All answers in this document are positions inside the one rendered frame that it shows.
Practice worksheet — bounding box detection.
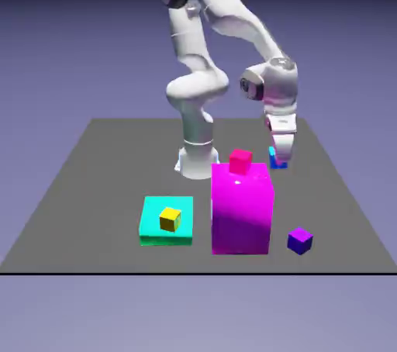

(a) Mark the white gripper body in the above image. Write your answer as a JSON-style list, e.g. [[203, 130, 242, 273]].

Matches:
[[271, 131, 296, 163]]

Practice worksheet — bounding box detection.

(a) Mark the large cyan box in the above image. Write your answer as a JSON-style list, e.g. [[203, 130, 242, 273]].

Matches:
[[138, 195, 194, 247]]

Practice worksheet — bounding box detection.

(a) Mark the large magenta box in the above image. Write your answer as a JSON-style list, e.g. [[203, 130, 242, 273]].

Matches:
[[210, 161, 275, 256]]

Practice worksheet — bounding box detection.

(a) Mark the small yellow cube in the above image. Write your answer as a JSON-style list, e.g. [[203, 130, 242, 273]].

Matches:
[[158, 206, 182, 233]]

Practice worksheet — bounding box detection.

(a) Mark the small purple cube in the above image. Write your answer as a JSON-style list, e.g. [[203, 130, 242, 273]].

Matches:
[[286, 226, 314, 256]]

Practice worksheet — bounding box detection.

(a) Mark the small red cube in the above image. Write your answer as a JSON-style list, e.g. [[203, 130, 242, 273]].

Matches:
[[229, 148, 254, 176]]

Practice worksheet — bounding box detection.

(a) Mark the small blue cube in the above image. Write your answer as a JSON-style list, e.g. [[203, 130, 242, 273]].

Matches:
[[268, 146, 288, 170]]

